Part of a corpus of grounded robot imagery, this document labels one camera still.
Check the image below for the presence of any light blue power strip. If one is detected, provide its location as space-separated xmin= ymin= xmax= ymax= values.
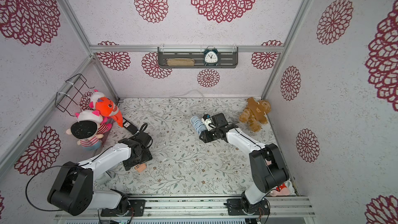
xmin=190 ymin=116 xmax=207 ymax=135

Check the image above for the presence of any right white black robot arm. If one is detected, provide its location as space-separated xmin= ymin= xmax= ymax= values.
xmin=190 ymin=113 xmax=290 ymax=206

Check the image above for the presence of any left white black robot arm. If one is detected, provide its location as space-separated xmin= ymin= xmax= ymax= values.
xmin=47 ymin=132 xmax=153 ymax=216

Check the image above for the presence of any brown teddy bear plush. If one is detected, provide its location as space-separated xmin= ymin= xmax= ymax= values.
xmin=239 ymin=97 xmax=272 ymax=132

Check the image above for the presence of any floral table mat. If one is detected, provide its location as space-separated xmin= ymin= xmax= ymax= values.
xmin=93 ymin=97 xmax=282 ymax=196

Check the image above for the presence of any orange fish plush toy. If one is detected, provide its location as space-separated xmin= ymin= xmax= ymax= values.
xmin=89 ymin=90 xmax=123 ymax=127

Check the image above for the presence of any black faced striped plush doll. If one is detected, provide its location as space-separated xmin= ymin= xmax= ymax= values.
xmin=66 ymin=110 xmax=112 ymax=151

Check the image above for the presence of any teal alarm clock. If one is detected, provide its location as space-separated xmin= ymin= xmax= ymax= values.
xmin=204 ymin=48 xmax=219 ymax=66

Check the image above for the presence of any tan pouch on shelf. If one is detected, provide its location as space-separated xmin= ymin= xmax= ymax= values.
xmin=167 ymin=58 xmax=195 ymax=66

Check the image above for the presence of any pink plush red dotted dress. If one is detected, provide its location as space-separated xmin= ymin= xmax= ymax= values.
xmin=268 ymin=184 xmax=290 ymax=197

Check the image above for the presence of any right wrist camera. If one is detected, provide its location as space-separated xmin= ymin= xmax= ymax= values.
xmin=201 ymin=114 xmax=215 ymax=131

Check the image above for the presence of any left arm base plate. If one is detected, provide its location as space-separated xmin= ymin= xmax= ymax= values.
xmin=100 ymin=199 xmax=146 ymax=217

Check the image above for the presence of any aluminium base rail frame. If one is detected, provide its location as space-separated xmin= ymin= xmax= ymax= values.
xmin=54 ymin=195 xmax=315 ymax=224

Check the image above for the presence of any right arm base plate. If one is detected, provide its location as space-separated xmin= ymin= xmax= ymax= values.
xmin=223 ymin=198 xmax=271 ymax=216

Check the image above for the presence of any black wire wall basket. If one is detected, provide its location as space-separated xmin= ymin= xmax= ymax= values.
xmin=54 ymin=73 xmax=95 ymax=117

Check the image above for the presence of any grey wall shelf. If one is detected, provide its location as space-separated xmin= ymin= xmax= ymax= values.
xmin=158 ymin=46 xmax=238 ymax=68

